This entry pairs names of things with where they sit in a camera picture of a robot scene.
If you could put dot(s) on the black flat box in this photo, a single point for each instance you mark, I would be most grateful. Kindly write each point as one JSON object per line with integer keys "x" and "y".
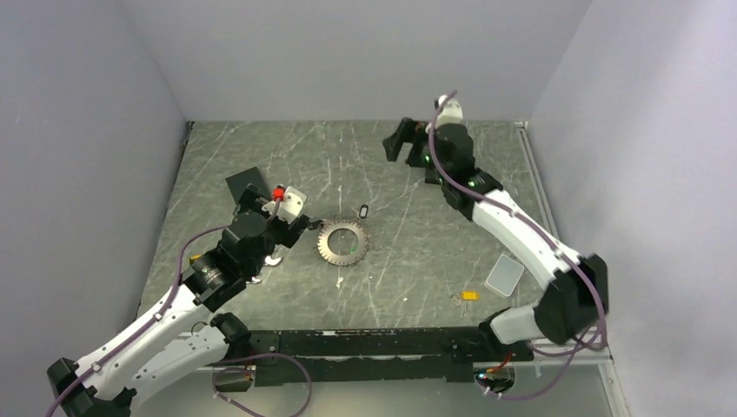
{"x": 240, "y": 182}

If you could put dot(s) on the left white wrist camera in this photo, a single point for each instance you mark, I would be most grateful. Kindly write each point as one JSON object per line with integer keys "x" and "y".
{"x": 287, "y": 204}

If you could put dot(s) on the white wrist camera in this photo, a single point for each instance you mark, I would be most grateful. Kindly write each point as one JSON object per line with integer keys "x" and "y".
{"x": 287, "y": 204}
{"x": 450, "y": 111}

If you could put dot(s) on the black base frame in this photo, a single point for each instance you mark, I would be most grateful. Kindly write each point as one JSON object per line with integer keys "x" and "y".
{"x": 277, "y": 357}

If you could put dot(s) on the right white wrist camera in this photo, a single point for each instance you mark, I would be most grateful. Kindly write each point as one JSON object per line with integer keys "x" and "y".
{"x": 450, "y": 111}

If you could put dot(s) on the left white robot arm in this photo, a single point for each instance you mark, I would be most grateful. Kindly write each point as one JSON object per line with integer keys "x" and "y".
{"x": 185, "y": 329}

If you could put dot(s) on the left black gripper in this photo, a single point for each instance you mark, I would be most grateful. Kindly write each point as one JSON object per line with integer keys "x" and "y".
{"x": 288, "y": 232}

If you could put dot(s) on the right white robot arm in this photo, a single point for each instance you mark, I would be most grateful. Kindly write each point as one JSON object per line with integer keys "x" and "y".
{"x": 575, "y": 287}

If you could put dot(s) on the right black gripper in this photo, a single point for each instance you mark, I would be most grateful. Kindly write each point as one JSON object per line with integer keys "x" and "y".
{"x": 405, "y": 134}

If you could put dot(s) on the translucent plastic lid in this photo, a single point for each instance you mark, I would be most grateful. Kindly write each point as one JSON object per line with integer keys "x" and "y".
{"x": 504, "y": 276}

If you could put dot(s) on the yellow tag key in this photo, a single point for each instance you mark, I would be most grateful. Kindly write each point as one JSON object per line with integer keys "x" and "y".
{"x": 464, "y": 296}

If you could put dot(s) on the silver open-end wrench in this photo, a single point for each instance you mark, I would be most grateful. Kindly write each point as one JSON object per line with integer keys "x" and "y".
{"x": 272, "y": 262}

